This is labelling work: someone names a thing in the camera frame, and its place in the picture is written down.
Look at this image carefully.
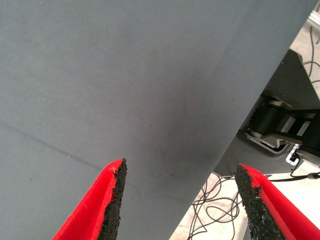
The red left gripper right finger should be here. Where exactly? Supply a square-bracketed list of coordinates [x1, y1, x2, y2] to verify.
[234, 163, 320, 240]

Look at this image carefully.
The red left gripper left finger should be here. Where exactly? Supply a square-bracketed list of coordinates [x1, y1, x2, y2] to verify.
[52, 158, 128, 240]

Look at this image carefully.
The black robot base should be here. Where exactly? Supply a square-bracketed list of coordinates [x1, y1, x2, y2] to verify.
[213, 48, 320, 177]

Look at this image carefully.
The black robot torso link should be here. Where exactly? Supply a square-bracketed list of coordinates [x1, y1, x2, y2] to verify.
[246, 99, 320, 167]

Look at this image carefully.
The dark grey table cloth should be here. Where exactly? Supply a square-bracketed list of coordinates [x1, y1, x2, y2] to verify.
[0, 0, 320, 240]

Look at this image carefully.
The thick black plug cable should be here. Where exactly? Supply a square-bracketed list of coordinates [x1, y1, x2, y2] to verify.
[264, 152, 320, 181]

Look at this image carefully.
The thin black floor cable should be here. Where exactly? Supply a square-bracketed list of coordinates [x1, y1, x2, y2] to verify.
[186, 174, 241, 240]
[302, 24, 320, 86]
[192, 172, 238, 233]

